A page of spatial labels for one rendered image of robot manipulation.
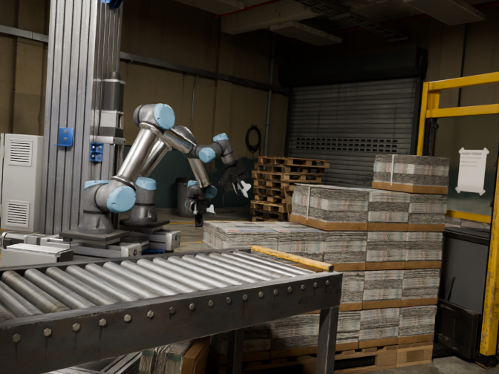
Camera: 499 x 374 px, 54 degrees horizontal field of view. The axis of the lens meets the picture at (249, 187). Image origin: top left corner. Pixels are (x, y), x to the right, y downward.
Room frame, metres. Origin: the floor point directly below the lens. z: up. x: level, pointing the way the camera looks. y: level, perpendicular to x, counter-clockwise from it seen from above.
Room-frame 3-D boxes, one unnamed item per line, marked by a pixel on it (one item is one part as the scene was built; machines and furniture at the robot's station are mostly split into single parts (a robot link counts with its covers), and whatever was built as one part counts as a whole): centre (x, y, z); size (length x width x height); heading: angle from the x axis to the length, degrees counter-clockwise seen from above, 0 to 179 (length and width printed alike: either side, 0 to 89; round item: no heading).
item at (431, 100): (3.65, -1.27, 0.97); 0.09 x 0.09 x 1.75; 25
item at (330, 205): (2.92, -0.48, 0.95); 0.38 x 0.29 x 0.23; 26
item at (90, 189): (2.20, 0.67, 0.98); 0.13 x 0.12 x 0.14; 51
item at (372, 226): (3.04, -0.75, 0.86); 0.38 x 0.29 x 0.04; 24
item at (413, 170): (3.17, -1.02, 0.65); 0.39 x 0.30 x 1.29; 25
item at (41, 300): (1.32, 0.56, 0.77); 0.47 x 0.05 x 0.05; 42
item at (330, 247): (2.86, -0.36, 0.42); 1.17 x 0.39 x 0.83; 115
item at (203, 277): (1.67, 0.18, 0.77); 0.47 x 0.05 x 0.05; 42
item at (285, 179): (9.66, -0.79, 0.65); 1.33 x 0.94 x 1.30; 136
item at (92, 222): (2.20, 0.67, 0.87); 0.15 x 0.15 x 0.10
